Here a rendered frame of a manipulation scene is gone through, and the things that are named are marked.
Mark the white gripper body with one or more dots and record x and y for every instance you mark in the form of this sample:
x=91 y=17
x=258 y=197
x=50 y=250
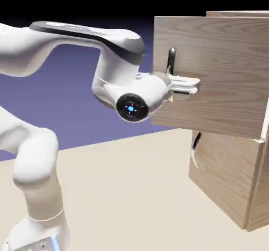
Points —
x=185 y=84

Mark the light wood cabinet door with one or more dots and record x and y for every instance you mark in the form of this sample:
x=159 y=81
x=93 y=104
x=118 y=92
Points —
x=222 y=171
x=220 y=70

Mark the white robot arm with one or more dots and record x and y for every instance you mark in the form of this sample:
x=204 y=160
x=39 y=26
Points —
x=117 y=74

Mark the light wood cabinet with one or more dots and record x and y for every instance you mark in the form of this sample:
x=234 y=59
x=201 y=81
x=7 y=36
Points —
x=258 y=181

